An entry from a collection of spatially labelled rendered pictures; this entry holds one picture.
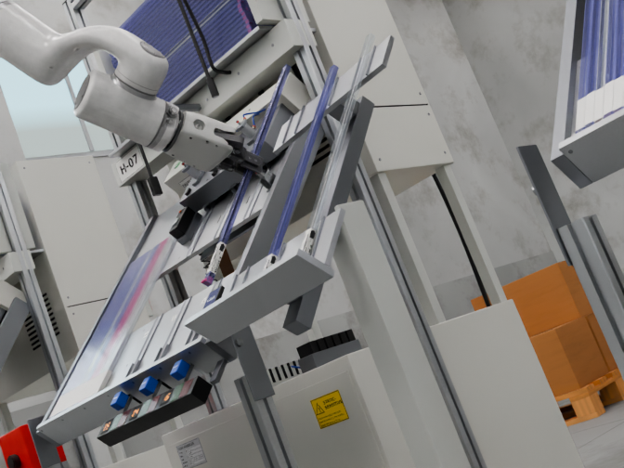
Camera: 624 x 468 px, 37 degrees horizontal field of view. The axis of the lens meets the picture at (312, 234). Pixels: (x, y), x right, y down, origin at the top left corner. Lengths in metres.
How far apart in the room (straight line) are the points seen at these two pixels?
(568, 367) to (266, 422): 3.53
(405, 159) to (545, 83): 9.33
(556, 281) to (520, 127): 6.47
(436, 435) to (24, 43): 0.92
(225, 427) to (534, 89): 9.75
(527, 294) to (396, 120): 3.31
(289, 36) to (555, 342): 3.23
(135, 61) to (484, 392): 1.14
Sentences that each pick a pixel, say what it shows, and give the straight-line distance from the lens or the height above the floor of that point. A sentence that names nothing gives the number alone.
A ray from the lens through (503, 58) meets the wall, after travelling 11.93.
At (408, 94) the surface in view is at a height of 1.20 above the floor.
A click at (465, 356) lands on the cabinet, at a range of 2.21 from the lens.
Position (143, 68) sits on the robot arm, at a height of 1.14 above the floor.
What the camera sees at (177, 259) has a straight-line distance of 2.23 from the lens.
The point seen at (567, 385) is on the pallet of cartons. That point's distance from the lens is 5.12.
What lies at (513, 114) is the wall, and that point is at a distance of 11.87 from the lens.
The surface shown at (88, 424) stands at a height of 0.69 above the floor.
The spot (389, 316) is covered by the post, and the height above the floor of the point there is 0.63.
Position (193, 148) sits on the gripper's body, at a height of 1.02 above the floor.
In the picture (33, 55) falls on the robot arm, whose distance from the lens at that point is 1.64.
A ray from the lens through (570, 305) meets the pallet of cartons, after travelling 5.48.
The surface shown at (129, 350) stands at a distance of 2.11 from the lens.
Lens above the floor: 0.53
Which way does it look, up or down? 10 degrees up
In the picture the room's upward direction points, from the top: 21 degrees counter-clockwise
